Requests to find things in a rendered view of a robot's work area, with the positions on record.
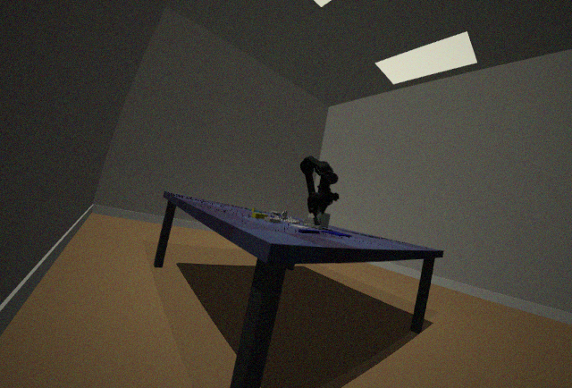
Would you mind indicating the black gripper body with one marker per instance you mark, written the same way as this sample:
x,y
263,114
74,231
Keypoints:
x,y
320,195

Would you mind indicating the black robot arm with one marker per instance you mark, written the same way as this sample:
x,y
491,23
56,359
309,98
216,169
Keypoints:
x,y
328,177

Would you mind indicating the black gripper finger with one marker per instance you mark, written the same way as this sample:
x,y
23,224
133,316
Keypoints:
x,y
316,203
324,207

